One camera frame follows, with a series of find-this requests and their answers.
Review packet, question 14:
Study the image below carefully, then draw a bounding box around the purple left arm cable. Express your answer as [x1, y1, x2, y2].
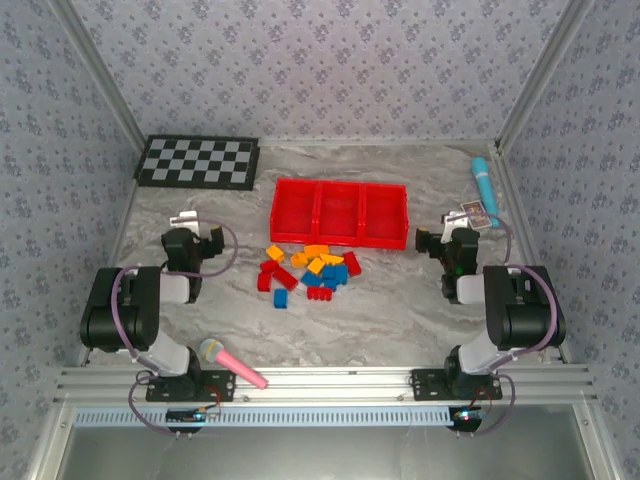
[112, 219, 240, 441]

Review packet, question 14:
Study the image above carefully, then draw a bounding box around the black grey checkerboard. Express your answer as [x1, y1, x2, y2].
[134, 134, 261, 191]

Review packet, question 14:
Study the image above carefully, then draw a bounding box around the red three-compartment bin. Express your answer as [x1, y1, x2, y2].
[268, 178, 409, 251]

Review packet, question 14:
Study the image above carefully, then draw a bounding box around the wide aluminium frame rail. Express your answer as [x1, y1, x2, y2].
[52, 365, 599, 405]

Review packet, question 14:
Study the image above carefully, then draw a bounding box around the teal toy microphone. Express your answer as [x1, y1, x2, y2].
[471, 157, 501, 229]

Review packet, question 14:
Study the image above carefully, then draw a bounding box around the purple playing card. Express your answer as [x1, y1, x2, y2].
[459, 199, 492, 230]

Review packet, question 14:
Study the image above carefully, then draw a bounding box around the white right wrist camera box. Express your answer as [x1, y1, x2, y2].
[442, 210, 474, 234]

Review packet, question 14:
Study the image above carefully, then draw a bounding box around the thin aluminium rail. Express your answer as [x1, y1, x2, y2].
[259, 138, 501, 148]

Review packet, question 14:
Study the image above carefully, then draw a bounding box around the pink toy microphone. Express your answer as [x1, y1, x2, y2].
[198, 338, 270, 390]

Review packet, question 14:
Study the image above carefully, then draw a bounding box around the slotted blue cable duct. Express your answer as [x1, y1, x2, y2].
[74, 405, 454, 428]

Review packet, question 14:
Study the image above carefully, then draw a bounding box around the aluminium side rail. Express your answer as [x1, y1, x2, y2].
[492, 142, 572, 365]
[77, 142, 147, 369]

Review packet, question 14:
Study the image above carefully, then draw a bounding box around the small circuit board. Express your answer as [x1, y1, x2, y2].
[166, 407, 221, 424]
[452, 407, 489, 424]

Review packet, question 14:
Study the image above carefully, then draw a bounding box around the aluminium frame post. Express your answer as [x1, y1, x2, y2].
[49, 0, 147, 146]
[499, 0, 597, 146]

